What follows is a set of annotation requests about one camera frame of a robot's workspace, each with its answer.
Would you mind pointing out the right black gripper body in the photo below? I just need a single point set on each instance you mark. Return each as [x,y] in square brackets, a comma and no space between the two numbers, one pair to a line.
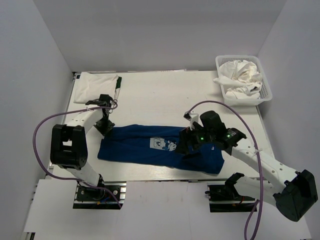
[198,137]

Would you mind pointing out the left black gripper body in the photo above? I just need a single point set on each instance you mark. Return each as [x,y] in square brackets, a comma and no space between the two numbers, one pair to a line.
[104,125]

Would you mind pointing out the blue t-shirt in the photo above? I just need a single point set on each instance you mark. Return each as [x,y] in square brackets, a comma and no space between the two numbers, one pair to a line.
[156,145]

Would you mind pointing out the white t-shirt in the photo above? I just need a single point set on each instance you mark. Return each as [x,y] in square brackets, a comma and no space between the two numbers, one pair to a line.
[89,86]
[240,79]

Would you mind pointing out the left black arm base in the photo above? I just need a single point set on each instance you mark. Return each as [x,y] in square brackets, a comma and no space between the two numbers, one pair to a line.
[86,198]

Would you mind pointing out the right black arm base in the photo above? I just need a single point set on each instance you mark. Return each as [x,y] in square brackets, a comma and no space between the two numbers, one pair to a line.
[222,200]

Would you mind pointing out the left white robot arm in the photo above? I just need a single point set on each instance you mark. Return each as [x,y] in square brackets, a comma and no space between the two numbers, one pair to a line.
[69,149]

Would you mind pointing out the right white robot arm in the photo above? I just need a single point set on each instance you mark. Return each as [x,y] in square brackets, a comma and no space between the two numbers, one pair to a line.
[292,192]

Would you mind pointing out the folded white t-shirt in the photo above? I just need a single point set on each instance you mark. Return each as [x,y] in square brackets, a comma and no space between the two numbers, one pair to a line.
[89,86]

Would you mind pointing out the white plastic basket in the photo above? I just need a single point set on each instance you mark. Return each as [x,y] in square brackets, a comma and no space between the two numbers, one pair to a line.
[265,92]

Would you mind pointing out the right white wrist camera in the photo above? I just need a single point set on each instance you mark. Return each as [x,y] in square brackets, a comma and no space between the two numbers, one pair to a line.
[192,118]

